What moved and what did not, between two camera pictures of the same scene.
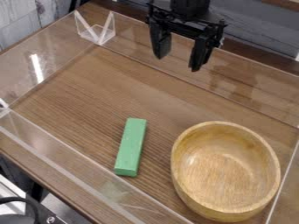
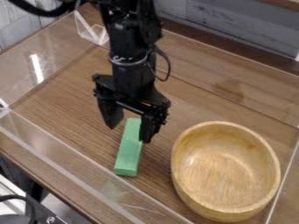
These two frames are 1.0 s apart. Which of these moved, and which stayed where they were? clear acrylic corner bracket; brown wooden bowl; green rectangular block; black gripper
Moved: black gripper
Stayed: clear acrylic corner bracket; brown wooden bowl; green rectangular block
